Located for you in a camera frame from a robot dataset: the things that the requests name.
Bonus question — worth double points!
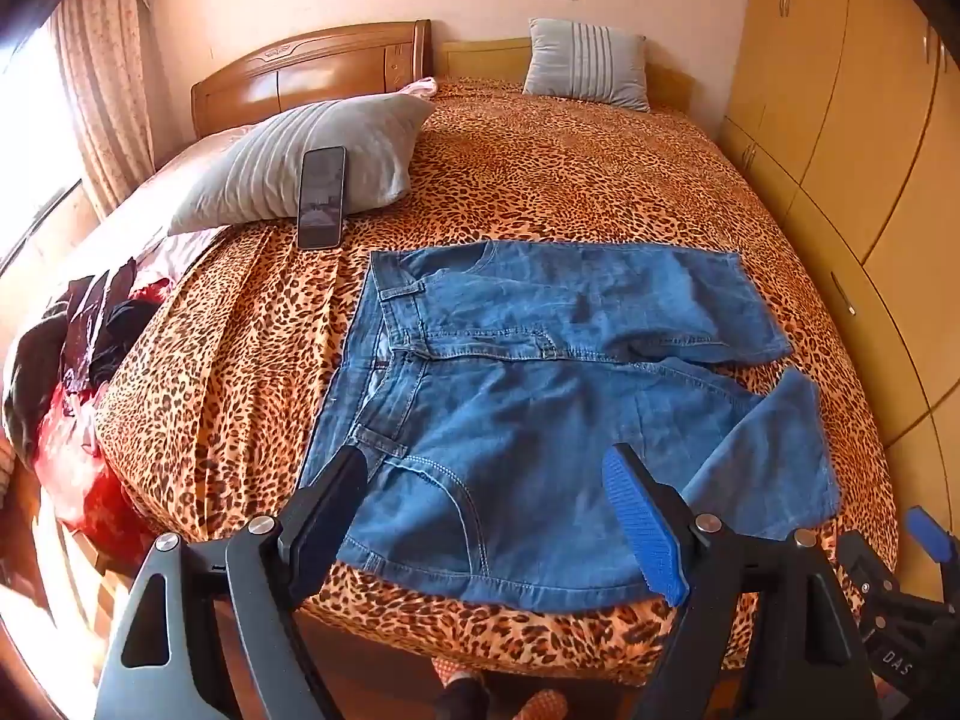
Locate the red patterned slipper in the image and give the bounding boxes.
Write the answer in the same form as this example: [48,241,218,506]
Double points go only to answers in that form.
[517,688,571,720]
[431,656,488,720]

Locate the dark cloth pile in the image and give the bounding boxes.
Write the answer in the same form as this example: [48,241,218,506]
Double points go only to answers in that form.
[4,259,162,466]

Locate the floral curtain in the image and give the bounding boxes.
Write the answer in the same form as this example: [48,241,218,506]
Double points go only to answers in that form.
[52,0,158,203]

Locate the wooden wardrobe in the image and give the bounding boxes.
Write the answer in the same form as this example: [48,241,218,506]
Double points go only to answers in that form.
[716,0,960,601]

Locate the leopard print bedsheet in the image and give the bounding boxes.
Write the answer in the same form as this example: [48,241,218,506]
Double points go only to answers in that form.
[94,79,901,683]

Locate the black smartphone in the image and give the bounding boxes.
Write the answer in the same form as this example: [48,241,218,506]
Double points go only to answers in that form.
[296,146,348,251]

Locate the red cloth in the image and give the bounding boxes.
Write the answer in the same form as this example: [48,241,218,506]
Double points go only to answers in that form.
[34,277,162,552]

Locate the plain light wooden headboard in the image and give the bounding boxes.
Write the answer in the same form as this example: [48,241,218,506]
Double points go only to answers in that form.
[435,37,695,117]

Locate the window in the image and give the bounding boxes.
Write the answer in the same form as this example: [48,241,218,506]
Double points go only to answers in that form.
[0,30,83,263]

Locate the small grey striped pillow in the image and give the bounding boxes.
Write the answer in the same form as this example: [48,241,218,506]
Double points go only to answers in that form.
[521,17,652,113]

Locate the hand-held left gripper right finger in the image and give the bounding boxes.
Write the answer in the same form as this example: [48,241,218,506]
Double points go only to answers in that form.
[602,442,882,720]

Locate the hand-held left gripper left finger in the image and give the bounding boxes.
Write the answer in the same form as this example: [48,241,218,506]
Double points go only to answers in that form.
[94,444,370,720]

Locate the carved wooden headboard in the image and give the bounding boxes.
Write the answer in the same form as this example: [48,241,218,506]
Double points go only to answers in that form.
[190,19,434,140]

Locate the blue denim pants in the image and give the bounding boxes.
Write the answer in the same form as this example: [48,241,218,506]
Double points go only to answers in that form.
[296,240,841,612]

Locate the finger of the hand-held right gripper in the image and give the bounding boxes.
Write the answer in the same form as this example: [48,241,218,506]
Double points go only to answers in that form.
[904,506,957,563]

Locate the large grey striped pillow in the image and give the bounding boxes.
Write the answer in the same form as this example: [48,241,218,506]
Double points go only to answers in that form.
[166,96,437,237]

